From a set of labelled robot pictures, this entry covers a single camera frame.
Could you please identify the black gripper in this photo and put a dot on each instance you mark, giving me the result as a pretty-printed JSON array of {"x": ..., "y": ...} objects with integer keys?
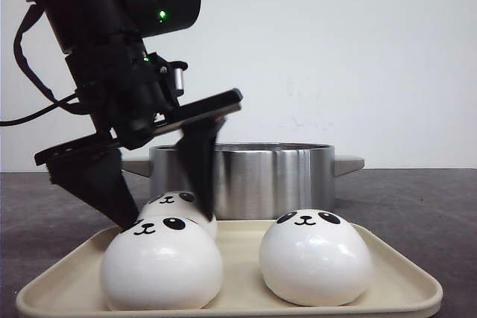
[{"x": 132, "y": 97}]

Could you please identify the panda bun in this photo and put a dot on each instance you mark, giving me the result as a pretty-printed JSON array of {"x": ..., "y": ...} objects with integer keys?
[
  {"x": 182, "y": 204},
  {"x": 161, "y": 263},
  {"x": 312, "y": 257}
]

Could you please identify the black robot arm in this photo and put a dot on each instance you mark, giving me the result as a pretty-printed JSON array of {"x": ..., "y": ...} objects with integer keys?
[{"x": 82, "y": 23}]

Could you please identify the stainless steel steamer pot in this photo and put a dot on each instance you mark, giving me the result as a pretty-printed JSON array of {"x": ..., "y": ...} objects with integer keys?
[{"x": 255, "y": 180}]

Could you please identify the beige plastic tray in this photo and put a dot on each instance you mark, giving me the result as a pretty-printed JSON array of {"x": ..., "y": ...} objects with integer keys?
[{"x": 70, "y": 288}]

